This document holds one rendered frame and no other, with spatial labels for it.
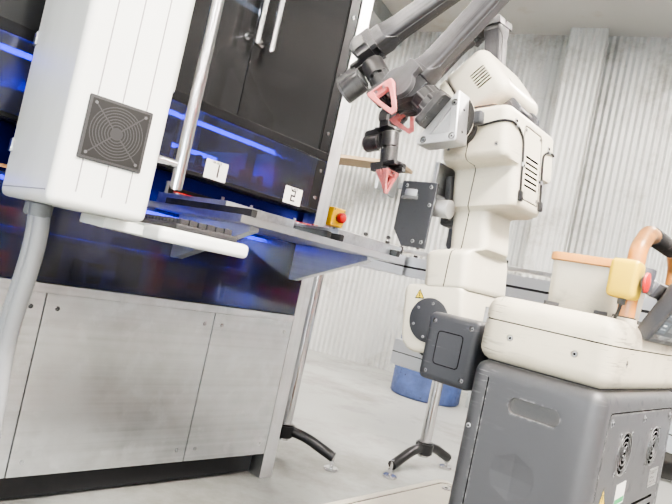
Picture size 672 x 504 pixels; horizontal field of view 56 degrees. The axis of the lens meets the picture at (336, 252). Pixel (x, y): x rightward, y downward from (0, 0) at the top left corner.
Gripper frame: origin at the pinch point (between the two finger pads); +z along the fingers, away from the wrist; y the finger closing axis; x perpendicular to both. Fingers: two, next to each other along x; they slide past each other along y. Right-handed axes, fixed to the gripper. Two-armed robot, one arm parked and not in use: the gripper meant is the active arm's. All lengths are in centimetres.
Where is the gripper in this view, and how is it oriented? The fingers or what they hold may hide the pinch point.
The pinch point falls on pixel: (385, 191)
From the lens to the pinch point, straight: 204.6
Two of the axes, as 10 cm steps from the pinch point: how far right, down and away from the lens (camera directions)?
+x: -6.6, -1.8, -7.3
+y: -7.5, 0.2, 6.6
